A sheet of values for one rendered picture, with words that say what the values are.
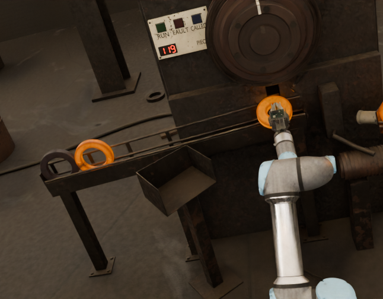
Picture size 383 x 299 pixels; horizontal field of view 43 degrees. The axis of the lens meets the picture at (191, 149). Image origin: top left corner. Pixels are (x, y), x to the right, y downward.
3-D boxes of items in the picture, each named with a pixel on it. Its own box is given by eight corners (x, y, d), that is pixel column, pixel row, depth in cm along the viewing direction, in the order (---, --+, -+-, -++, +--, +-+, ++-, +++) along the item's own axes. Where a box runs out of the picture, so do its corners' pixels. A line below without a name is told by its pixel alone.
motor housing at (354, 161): (345, 236, 244) (334, 147, 218) (390, 228, 240) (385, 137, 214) (351, 254, 233) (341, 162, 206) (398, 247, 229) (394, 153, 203)
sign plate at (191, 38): (159, 58, 219) (147, 19, 210) (215, 45, 215) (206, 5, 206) (159, 60, 217) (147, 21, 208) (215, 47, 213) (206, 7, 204)
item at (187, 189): (179, 289, 242) (135, 172, 206) (221, 260, 251) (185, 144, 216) (201, 312, 226) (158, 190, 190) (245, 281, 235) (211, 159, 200)
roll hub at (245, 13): (236, 75, 202) (221, 10, 188) (303, 60, 197) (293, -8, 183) (236, 80, 197) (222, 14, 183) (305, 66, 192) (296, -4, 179)
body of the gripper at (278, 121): (286, 106, 204) (290, 127, 197) (287, 119, 211) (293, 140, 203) (267, 110, 206) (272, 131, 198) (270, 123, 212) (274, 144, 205)
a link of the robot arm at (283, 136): (294, 149, 201) (275, 152, 202) (292, 140, 204) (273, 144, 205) (293, 137, 195) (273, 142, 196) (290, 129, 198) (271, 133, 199)
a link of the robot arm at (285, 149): (281, 175, 196) (277, 163, 190) (277, 154, 203) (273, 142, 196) (300, 171, 194) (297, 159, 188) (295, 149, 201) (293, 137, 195)
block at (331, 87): (322, 129, 228) (316, 83, 217) (340, 126, 227) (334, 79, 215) (326, 140, 219) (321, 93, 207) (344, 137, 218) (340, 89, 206)
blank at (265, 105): (253, 104, 222) (252, 101, 219) (286, 95, 220) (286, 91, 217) (262, 133, 214) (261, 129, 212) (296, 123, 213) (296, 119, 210)
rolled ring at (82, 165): (108, 178, 239) (109, 175, 242) (116, 148, 230) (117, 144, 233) (71, 169, 236) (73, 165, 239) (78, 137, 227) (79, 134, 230)
